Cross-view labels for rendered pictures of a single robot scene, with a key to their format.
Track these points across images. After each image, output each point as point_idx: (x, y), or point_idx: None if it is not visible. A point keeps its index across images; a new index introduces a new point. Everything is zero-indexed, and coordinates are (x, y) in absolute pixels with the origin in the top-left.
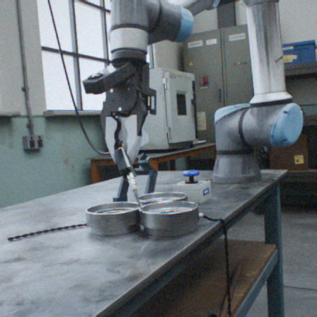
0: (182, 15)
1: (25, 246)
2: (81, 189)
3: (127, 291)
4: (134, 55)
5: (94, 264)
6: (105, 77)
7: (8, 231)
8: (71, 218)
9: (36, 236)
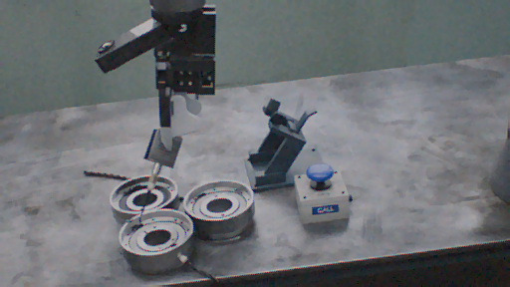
0: None
1: (71, 193)
2: (345, 82)
3: None
4: (158, 19)
5: (31, 259)
6: (105, 56)
7: (115, 153)
8: (183, 161)
9: (104, 180)
